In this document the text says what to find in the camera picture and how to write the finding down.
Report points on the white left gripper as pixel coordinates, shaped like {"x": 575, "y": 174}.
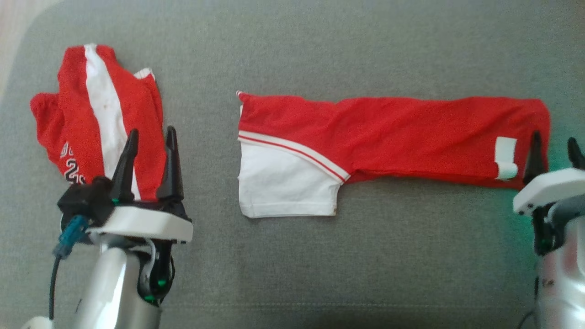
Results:
{"x": 141, "y": 224}

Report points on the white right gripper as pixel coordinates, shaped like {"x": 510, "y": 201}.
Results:
{"x": 548, "y": 189}

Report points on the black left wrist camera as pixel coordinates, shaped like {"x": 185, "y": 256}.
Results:
{"x": 84, "y": 201}

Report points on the red and white jersey shirt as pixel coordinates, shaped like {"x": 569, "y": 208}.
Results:
{"x": 388, "y": 132}

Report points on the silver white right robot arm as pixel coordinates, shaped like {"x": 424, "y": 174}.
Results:
{"x": 564, "y": 283}

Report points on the red shorts with white stripe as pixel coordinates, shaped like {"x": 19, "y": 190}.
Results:
{"x": 73, "y": 114}

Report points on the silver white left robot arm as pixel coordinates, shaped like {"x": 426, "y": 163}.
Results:
{"x": 105, "y": 292}

